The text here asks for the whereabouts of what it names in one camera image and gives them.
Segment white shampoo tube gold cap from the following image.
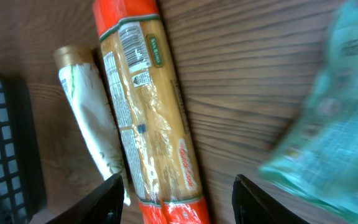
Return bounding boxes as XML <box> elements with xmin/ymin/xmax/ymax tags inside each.
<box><xmin>53</xmin><ymin>45</ymin><xmax>131</xmax><ymax>206</ymax></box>

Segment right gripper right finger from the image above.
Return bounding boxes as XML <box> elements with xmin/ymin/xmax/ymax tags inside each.
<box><xmin>232</xmin><ymin>174</ymin><xmax>308</xmax><ymax>224</ymax></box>

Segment teal snack wrapper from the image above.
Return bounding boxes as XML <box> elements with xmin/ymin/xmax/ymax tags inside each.
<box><xmin>259</xmin><ymin>1</ymin><xmax>358</xmax><ymax>223</ymax></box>

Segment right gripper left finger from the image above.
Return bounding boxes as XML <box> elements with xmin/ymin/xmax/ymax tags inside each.
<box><xmin>47</xmin><ymin>174</ymin><xmax>124</xmax><ymax>224</ymax></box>

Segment orange spaghetti pasta package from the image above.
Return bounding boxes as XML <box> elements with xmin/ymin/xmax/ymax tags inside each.
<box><xmin>93</xmin><ymin>0</ymin><xmax>210</xmax><ymax>224</ymax></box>

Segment grey plastic shopping basket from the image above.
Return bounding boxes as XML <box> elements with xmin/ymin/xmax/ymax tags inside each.
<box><xmin>0</xmin><ymin>74</ymin><xmax>47</xmax><ymax>223</ymax></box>

